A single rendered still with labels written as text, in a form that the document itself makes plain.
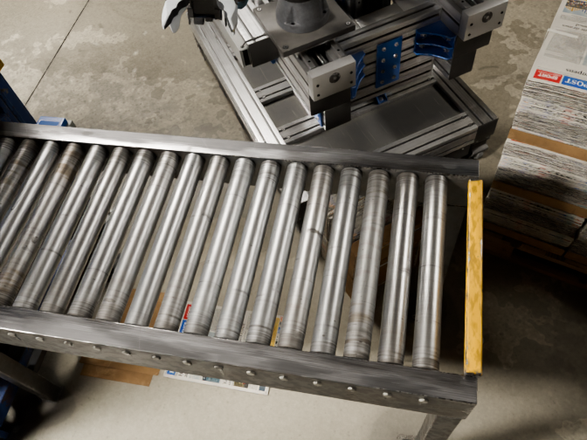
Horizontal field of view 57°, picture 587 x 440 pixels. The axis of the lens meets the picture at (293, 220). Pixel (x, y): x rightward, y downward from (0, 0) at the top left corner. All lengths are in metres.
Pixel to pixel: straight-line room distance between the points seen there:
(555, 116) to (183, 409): 1.42
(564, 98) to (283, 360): 0.93
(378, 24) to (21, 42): 2.21
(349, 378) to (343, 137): 1.25
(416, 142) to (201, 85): 1.15
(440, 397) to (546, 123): 0.82
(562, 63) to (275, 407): 1.30
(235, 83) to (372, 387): 1.61
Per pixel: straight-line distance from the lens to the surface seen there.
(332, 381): 1.03
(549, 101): 1.50
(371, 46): 1.73
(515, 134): 1.61
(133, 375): 2.01
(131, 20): 3.26
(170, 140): 1.40
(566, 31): 1.62
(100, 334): 1.17
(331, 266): 1.12
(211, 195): 1.26
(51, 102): 2.96
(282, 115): 2.20
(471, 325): 1.07
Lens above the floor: 1.79
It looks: 57 degrees down
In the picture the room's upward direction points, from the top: 10 degrees counter-clockwise
